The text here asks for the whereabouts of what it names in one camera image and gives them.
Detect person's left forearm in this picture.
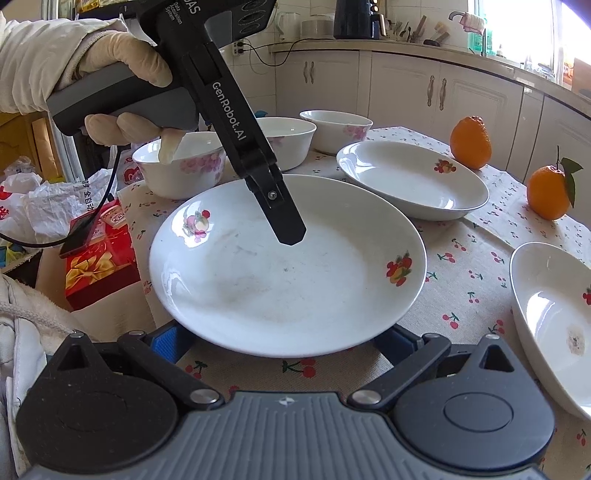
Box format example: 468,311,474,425
0,11,132,116

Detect cherry-print tablecloth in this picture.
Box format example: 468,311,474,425
115,126,591,467

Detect orange with leaf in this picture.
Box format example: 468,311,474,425
527,147,584,221

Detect black cable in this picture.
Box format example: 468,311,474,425
0,143,122,250

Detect window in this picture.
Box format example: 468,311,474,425
471,0,591,88

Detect crumpled white plastic bag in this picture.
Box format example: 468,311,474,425
0,157,121,245

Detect person's white jacket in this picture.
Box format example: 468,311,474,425
0,274,79,480

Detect white kitchen cabinets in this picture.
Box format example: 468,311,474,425
274,48,591,185

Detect white floral bowl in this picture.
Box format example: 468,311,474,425
255,117,317,172
132,131,228,200
299,109,374,156

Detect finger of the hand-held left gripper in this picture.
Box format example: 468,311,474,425
244,159,308,246

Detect white electric kettle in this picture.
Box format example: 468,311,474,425
276,10,301,41

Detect white round container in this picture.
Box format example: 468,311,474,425
300,18,335,40

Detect kitchen utensil holder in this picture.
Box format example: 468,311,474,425
388,14,453,47

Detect green bottle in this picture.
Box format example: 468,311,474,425
466,16,488,57

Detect bumpy orange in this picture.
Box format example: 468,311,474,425
450,115,491,170

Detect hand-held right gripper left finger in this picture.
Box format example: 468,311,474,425
44,323,225,412

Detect black flat device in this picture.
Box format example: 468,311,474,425
59,216,100,259

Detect person's left hand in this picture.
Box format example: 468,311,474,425
74,31,186,164

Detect red gift box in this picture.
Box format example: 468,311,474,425
65,198,140,311

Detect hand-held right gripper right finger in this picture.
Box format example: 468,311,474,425
347,324,536,412

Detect black kitchen appliance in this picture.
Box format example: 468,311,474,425
333,0,386,40

